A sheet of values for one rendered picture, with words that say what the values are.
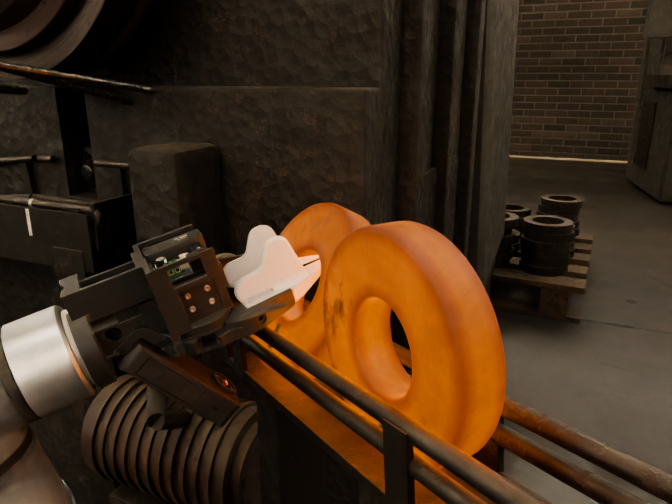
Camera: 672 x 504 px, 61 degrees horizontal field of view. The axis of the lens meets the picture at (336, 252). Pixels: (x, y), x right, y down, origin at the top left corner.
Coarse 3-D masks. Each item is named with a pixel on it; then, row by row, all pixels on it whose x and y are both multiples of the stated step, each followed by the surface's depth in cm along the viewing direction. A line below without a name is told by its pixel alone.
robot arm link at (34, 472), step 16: (32, 432) 44; (32, 448) 43; (16, 464) 41; (32, 464) 43; (48, 464) 45; (0, 480) 40; (16, 480) 41; (32, 480) 42; (48, 480) 43; (0, 496) 40; (16, 496) 40; (32, 496) 40; (48, 496) 41; (64, 496) 44
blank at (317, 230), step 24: (312, 216) 52; (336, 216) 48; (360, 216) 50; (288, 240) 54; (312, 240) 50; (336, 240) 47; (288, 312) 52; (312, 312) 46; (288, 336) 48; (312, 336) 45; (288, 360) 47
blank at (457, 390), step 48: (384, 240) 33; (432, 240) 33; (336, 288) 40; (384, 288) 34; (432, 288) 30; (480, 288) 31; (336, 336) 41; (384, 336) 40; (432, 336) 31; (480, 336) 30; (384, 384) 38; (432, 384) 31; (480, 384) 30; (480, 432) 31
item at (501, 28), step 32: (512, 0) 152; (512, 32) 159; (512, 64) 167; (480, 96) 138; (512, 96) 176; (480, 128) 141; (480, 160) 145; (480, 192) 150; (480, 224) 155; (480, 256) 160
